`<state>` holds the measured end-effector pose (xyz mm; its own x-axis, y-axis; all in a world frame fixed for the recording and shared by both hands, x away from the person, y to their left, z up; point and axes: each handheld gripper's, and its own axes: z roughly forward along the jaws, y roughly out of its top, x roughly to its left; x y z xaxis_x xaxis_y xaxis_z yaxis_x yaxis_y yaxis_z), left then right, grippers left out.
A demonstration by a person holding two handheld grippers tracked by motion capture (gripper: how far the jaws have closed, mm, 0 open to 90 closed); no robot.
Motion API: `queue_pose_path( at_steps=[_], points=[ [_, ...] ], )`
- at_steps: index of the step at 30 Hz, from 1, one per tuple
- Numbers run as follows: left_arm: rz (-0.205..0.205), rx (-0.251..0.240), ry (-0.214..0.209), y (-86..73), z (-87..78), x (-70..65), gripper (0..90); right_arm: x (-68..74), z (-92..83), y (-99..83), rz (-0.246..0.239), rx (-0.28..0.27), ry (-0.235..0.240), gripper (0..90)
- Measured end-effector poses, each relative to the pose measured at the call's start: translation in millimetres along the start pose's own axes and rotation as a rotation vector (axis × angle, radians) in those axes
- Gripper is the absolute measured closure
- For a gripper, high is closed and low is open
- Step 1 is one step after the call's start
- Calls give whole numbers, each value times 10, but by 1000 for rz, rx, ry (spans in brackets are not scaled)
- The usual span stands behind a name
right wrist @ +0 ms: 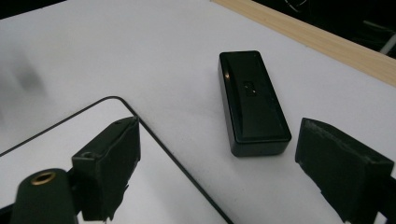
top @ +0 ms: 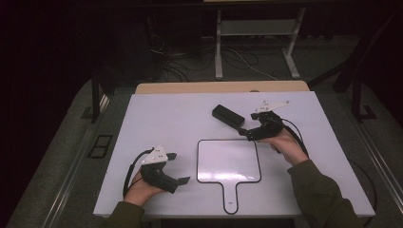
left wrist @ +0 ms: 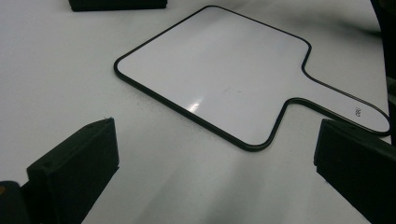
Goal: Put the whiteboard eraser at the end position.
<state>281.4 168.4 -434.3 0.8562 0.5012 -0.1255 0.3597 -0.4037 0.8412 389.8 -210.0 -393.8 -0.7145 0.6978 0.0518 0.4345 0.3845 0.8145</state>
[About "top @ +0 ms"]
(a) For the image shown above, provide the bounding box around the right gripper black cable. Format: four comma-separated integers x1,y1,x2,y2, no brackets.
276,118,311,159

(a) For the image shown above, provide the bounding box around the thin black cable loop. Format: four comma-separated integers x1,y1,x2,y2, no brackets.
347,157,378,227

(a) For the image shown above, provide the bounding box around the white floor cable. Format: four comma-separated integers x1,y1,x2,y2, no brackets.
227,47,280,82

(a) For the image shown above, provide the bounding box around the person's right hand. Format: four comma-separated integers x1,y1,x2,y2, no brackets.
261,127,310,167

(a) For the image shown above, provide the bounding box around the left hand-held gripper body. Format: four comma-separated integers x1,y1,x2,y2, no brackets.
140,144,181,195

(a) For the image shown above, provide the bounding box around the person's left hand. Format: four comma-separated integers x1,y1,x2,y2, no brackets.
123,168,166,209

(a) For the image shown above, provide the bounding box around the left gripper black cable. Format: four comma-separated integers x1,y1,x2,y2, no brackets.
122,147,156,200

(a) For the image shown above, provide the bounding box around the black whiteboard eraser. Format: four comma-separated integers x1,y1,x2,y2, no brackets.
211,104,246,129

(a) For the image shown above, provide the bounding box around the wooden table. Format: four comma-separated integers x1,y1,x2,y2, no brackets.
134,80,311,95

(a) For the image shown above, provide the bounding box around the tangle of black floor cables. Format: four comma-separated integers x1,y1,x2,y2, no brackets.
147,33,217,84

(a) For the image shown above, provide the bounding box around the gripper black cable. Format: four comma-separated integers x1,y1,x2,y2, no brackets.
122,147,156,200
276,118,311,159

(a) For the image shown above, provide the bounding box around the black metal stand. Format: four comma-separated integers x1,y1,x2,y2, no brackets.
307,9,378,124
90,67,111,124

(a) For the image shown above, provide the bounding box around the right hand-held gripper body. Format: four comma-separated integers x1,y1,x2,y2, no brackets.
250,100,291,143

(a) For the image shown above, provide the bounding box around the white metal stand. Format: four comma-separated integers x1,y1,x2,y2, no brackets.
214,7,307,81

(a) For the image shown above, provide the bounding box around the white handheld whiteboard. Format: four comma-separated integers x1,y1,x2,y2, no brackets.
196,138,262,216

